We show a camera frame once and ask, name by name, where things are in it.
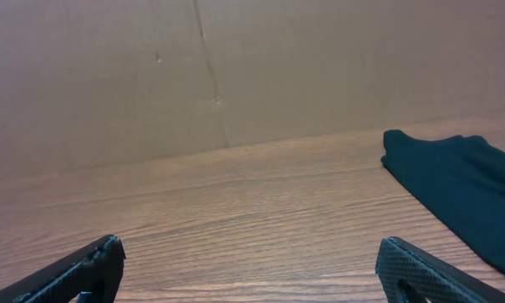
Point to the cardboard back panel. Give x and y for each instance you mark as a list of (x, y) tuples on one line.
[(91, 83)]

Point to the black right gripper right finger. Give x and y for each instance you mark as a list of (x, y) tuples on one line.
[(410, 275)]

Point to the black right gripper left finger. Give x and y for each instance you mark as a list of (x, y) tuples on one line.
[(90, 274)]

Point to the black t-shirt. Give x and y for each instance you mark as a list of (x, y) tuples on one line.
[(460, 180)]

